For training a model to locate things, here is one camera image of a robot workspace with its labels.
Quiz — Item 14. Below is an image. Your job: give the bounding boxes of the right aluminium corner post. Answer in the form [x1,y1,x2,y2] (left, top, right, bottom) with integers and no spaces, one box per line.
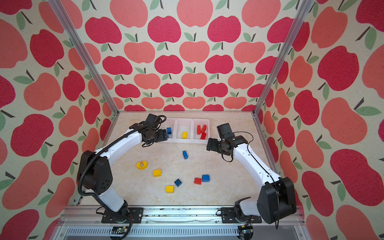
[252,0,315,119]

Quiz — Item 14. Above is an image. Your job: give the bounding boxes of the dark blue lego brick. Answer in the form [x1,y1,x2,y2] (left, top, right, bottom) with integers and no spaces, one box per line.
[175,179,182,187]

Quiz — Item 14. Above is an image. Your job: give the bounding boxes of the red long lego brick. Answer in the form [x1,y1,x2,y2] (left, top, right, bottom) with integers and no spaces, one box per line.
[201,125,207,140]

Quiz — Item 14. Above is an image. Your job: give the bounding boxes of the white middle plastic bin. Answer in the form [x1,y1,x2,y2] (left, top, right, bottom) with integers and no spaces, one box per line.
[176,118,193,143]

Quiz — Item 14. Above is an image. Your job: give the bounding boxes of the white left plastic bin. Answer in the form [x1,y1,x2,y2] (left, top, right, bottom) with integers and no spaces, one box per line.
[162,118,178,143]

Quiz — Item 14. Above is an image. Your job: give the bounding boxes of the yellow lego brick front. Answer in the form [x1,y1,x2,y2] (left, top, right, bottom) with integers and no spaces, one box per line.
[166,186,175,194]

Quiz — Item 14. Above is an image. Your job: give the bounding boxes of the left aluminium corner post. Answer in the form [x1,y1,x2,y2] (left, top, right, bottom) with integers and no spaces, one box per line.
[48,0,120,117]

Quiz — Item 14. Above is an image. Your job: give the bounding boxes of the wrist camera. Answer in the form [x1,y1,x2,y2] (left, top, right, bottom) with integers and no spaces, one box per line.
[217,123,235,140]
[145,114,162,129]

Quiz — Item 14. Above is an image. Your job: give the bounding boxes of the yellow lego brick middle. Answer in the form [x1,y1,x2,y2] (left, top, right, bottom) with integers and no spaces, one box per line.
[153,169,162,178]

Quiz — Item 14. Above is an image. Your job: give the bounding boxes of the yellow round lego piece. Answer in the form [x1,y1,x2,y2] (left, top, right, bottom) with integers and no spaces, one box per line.
[136,161,148,170]

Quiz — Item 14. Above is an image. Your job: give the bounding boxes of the red small lego brick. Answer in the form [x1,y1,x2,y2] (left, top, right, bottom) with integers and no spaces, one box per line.
[194,178,202,185]

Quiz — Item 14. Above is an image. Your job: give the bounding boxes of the aluminium corner post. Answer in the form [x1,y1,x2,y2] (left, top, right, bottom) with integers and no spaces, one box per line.
[48,0,120,117]
[252,0,315,119]

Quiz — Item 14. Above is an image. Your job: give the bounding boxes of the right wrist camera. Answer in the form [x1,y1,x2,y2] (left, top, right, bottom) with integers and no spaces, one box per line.
[217,123,235,140]

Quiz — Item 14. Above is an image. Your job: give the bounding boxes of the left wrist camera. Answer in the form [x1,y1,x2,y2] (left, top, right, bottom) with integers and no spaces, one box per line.
[145,114,162,129]

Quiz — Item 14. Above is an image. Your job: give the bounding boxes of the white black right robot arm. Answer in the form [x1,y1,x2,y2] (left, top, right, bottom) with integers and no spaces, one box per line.
[207,136,297,224]

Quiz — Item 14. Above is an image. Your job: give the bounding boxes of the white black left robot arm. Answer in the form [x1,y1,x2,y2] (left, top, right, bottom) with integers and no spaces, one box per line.
[77,114,168,224]

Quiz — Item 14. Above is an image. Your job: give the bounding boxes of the light blue lego brick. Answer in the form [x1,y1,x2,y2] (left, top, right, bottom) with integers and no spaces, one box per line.
[202,175,210,183]

